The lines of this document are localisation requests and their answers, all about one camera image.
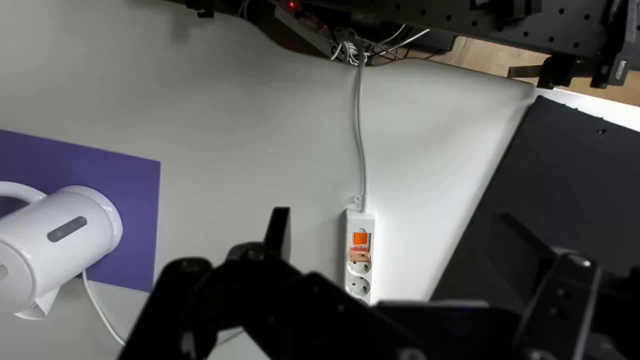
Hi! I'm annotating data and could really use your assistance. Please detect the white kettle cable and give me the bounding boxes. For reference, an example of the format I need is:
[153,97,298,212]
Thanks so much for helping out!
[80,267,127,347]

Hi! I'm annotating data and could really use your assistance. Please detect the white power strip orange switch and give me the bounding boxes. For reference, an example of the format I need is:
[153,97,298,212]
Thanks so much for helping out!
[344,208,377,308]

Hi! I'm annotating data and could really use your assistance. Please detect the white power strip cable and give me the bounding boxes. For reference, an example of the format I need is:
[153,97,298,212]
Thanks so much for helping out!
[347,46,369,213]

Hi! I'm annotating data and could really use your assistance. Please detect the black perforated board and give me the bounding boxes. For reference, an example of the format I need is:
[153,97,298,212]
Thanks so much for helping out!
[317,0,621,65]

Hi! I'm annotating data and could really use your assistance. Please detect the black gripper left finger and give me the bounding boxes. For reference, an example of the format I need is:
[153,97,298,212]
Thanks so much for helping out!
[118,206,427,360]

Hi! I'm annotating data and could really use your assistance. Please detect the black clamp stand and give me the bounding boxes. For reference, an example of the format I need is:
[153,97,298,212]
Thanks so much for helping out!
[588,0,640,89]
[506,52,576,89]

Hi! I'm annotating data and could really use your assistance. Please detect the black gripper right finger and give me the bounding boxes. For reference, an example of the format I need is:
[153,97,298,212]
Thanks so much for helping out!
[497,212,640,360]

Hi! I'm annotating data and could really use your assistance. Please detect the white cable bundle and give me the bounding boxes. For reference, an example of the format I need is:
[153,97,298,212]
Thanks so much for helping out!
[327,22,435,67]

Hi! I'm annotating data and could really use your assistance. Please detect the white electric kettle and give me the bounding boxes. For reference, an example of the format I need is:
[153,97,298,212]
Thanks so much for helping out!
[0,180,125,321]

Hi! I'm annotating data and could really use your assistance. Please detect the purple mat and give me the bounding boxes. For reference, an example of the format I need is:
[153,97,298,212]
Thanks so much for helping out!
[0,128,162,294]

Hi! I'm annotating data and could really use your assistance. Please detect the black power strip red light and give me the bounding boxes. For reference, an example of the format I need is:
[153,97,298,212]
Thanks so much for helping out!
[271,0,338,57]

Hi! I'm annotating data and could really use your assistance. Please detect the black panel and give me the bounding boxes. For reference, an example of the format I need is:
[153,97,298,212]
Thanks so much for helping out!
[427,96,640,308]

